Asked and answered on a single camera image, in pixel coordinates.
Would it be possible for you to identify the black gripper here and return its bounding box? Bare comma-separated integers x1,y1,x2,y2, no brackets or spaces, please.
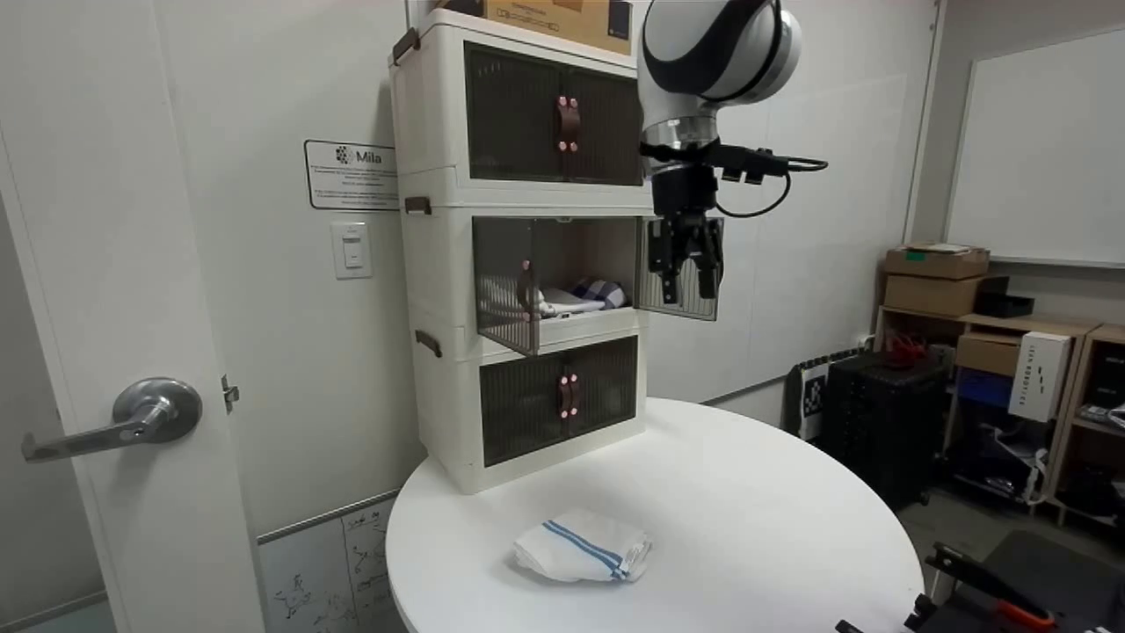
647,160,726,309

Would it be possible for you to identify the brown cardboard box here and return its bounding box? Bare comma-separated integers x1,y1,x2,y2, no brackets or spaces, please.
877,269,989,318

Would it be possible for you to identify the flat cardboard box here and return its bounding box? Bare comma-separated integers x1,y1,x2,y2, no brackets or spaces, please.
882,241,994,283

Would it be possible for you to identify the white whiteboard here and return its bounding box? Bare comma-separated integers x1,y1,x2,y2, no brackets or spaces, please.
943,23,1125,273

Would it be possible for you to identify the wooden shelf unit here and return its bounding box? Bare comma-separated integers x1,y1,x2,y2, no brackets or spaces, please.
870,307,1125,533

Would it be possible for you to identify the white room door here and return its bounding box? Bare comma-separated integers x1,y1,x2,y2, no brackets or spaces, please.
0,0,265,633

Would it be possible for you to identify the small cardboard box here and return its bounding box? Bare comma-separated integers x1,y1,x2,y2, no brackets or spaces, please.
951,331,1022,378

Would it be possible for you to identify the white product box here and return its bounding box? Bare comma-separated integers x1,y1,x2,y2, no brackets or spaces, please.
1005,325,1074,426

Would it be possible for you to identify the white wall conduit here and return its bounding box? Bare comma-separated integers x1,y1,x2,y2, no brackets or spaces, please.
901,0,944,248

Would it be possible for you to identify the black white poster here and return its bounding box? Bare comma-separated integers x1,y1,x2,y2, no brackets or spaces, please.
781,348,865,444

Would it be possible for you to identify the black storage crate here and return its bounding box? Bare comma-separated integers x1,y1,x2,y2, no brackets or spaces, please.
814,348,951,512

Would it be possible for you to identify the white sheet with drawings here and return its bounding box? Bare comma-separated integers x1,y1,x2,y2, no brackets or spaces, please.
254,499,400,633

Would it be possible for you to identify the white light switch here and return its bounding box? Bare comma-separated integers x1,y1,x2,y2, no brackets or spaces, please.
330,216,376,283

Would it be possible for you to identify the white blue-striped cloth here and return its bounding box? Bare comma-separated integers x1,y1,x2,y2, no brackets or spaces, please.
510,502,650,586

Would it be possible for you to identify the red handled tool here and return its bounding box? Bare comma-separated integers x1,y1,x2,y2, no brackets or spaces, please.
923,546,1062,633

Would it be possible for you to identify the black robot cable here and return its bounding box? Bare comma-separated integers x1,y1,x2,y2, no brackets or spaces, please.
708,166,800,226

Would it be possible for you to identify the white wall sign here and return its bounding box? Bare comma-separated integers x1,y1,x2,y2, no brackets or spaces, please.
297,136,404,215

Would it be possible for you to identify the white stacked shelf cabinet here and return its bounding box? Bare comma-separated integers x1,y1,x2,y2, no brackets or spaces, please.
385,7,655,497

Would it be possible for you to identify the blue white checked cloth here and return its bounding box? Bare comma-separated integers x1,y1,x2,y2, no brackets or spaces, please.
476,273,631,324

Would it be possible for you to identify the translucent ribbed shelf door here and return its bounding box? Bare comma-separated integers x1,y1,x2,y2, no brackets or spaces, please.
635,215,722,325
471,215,546,363

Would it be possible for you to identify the silver lever door handle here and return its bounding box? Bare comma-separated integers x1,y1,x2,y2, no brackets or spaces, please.
18,371,205,465

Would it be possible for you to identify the cardboard box with black print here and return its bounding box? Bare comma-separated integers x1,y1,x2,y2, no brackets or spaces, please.
426,0,643,56

